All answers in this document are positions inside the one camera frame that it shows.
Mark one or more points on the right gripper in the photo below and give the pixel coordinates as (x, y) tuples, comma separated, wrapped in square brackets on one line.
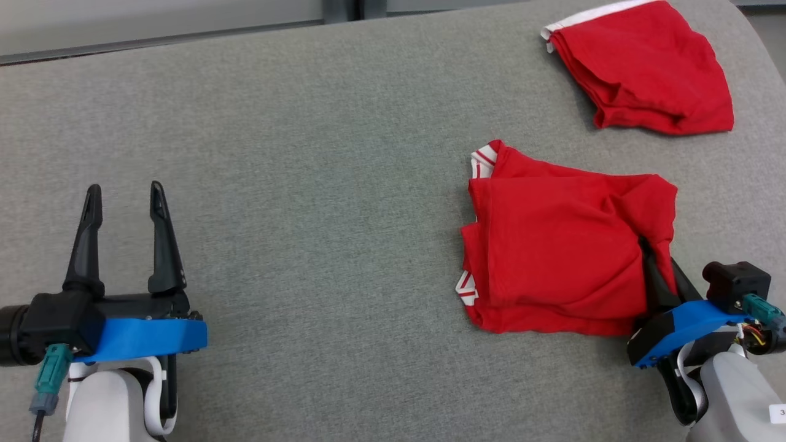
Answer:
[(688, 325)]

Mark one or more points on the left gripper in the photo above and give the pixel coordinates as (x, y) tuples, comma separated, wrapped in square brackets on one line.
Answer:
[(153, 334)]

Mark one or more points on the red shirt white stripes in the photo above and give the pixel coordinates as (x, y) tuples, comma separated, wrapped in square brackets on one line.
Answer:
[(552, 245)]

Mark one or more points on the red shorts white trim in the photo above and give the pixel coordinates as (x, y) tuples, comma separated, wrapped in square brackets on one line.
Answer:
[(645, 67)]

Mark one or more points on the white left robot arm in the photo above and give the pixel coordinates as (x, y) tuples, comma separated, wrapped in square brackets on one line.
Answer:
[(104, 405)]

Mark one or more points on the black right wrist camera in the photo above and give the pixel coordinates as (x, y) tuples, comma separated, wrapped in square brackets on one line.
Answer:
[(734, 282)]

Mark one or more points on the grey partition base rail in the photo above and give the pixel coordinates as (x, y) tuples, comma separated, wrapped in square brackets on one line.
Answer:
[(153, 44)]

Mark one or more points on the grey aluminium double partition post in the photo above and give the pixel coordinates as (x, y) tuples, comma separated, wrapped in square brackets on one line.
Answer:
[(353, 9)]

